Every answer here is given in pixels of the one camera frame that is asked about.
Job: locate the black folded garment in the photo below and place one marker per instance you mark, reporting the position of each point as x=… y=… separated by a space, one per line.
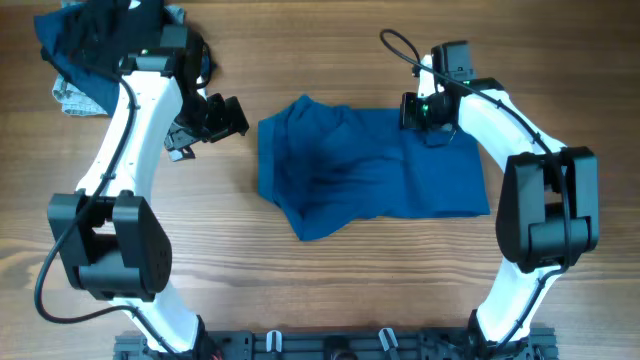
x=99 y=33

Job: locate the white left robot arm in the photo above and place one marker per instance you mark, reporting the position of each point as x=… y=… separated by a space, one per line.
x=110 y=242

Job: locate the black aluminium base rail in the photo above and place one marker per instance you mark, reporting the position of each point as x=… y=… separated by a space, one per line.
x=434 y=343

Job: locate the navy folded garment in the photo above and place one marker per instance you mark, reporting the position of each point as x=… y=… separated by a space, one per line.
x=75 y=65

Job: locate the teal blue polo shirt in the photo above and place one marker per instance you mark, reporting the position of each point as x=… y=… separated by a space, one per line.
x=326 y=166

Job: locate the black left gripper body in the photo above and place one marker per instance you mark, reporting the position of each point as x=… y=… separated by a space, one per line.
x=212 y=122

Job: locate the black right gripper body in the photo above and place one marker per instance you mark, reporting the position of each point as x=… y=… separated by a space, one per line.
x=420 y=112

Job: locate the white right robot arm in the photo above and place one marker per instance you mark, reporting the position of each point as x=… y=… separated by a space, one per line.
x=548 y=212

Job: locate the light grey folded garment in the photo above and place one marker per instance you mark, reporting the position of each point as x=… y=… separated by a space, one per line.
x=73 y=101

